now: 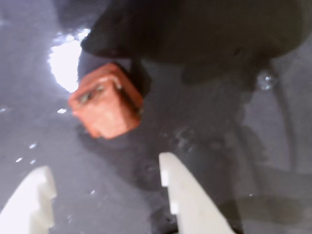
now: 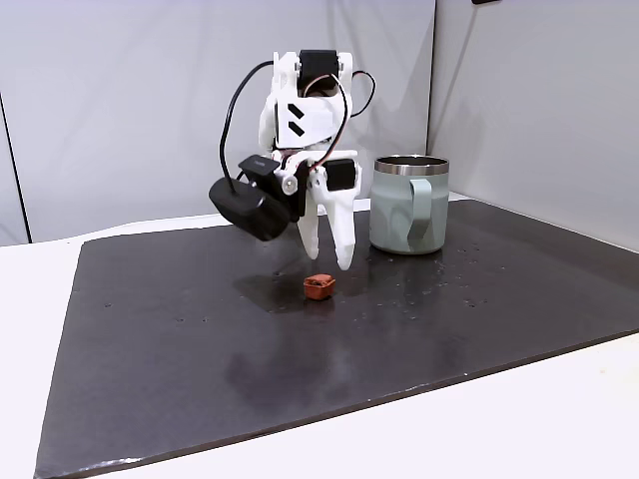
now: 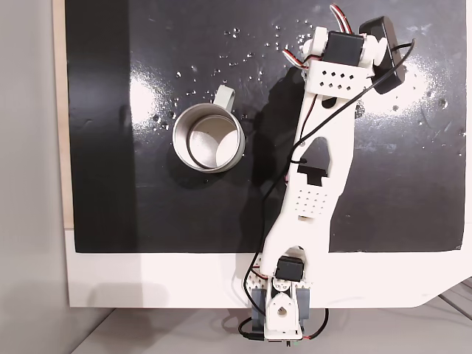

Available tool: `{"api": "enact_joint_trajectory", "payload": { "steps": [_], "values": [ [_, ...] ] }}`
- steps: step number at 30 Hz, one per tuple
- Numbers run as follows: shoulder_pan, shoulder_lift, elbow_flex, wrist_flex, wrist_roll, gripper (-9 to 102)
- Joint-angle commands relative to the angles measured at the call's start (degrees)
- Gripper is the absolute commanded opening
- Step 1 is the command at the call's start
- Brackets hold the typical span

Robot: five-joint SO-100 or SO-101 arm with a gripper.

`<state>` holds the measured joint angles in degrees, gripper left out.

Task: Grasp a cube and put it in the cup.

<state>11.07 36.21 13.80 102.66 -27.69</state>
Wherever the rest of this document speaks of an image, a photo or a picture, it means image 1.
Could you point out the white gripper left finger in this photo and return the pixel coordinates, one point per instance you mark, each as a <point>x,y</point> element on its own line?
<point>26,202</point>

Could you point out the black table mat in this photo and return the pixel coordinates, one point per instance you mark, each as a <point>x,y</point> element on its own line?
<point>268,146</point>

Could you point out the red cube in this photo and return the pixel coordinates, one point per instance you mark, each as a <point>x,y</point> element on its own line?
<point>107,107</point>

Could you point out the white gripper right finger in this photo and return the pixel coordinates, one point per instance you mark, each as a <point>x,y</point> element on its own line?
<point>190,202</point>

